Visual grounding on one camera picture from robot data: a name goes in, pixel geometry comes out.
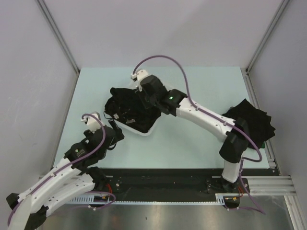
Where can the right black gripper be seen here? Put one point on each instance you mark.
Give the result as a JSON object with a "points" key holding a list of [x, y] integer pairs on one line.
{"points": [[141, 93]]}

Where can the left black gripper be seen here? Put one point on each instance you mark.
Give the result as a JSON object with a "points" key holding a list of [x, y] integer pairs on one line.
{"points": [[119, 135]]}

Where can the white plastic laundry basket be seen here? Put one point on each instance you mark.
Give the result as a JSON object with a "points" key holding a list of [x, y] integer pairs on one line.
{"points": [[136, 131]]}

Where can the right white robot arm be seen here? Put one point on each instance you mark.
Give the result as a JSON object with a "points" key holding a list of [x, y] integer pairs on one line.
{"points": [[226, 130]]}

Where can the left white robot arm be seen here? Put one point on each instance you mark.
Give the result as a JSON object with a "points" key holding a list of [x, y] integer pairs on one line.
{"points": [[74, 175]]}

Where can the black shirts in basket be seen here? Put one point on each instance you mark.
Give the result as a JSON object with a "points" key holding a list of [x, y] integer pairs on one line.
{"points": [[126, 107]]}

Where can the folded black shirt stack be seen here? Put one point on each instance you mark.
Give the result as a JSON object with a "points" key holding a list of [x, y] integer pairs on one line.
{"points": [[259, 123]]}

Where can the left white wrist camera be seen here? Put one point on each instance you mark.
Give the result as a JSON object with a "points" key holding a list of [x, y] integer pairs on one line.
{"points": [[92, 121]]}

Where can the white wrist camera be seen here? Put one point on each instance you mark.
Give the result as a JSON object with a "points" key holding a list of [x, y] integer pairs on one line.
{"points": [[139, 75], [92, 121]]}

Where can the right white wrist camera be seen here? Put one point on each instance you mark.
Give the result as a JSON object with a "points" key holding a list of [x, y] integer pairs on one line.
{"points": [[139, 75]]}

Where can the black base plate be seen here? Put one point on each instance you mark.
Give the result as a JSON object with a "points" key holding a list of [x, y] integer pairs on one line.
{"points": [[169, 184]]}

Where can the right aluminium frame post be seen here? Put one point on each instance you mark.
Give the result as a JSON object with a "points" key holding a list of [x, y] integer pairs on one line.
{"points": [[270, 29]]}

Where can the aluminium frame post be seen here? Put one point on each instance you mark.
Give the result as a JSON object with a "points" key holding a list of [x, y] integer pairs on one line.
{"points": [[57, 34], [270, 29]]}

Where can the slotted cable duct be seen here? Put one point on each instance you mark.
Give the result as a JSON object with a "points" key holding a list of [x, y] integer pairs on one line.
{"points": [[95, 200]]}

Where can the left aluminium frame post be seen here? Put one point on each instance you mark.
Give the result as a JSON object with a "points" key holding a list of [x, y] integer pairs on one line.
{"points": [[57, 34]]}

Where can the aluminium rail right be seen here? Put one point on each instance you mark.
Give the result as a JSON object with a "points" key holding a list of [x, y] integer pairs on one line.
{"points": [[274, 185]]}

